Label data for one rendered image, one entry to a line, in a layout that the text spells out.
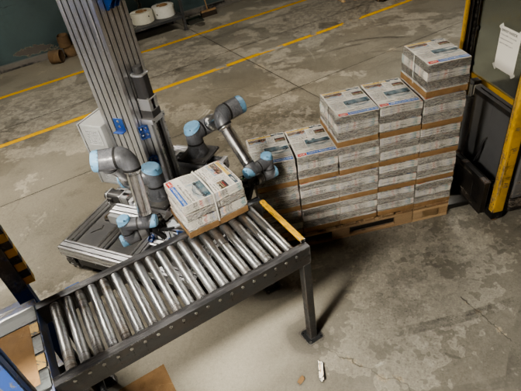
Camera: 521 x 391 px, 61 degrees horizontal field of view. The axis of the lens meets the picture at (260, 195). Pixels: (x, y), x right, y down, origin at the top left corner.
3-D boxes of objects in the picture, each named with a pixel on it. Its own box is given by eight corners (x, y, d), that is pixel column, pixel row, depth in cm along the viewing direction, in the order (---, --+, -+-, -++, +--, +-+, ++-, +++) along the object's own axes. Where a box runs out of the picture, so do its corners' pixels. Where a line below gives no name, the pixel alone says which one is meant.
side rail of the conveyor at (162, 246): (259, 210, 281) (257, 195, 273) (263, 215, 277) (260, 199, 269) (44, 316, 236) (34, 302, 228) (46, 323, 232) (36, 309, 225)
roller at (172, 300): (153, 258, 249) (150, 252, 246) (186, 315, 216) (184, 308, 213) (145, 263, 248) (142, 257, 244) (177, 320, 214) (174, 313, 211)
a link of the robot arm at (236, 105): (192, 123, 316) (224, 100, 268) (208, 115, 323) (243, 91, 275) (201, 139, 317) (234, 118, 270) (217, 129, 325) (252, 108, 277)
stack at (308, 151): (259, 223, 374) (244, 138, 322) (392, 193, 381) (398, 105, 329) (268, 255, 343) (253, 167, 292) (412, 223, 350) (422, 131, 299)
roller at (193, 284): (174, 248, 254) (172, 242, 250) (209, 302, 220) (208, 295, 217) (166, 252, 252) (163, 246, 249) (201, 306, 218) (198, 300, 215)
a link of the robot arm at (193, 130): (183, 142, 313) (178, 125, 305) (198, 133, 320) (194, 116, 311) (193, 147, 306) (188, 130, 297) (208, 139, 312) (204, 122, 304)
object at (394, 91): (359, 85, 313) (359, 84, 313) (398, 77, 315) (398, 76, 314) (379, 108, 284) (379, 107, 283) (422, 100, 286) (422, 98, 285)
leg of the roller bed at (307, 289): (312, 329, 287) (305, 256, 245) (318, 335, 283) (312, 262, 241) (305, 333, 285) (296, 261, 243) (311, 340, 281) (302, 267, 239)
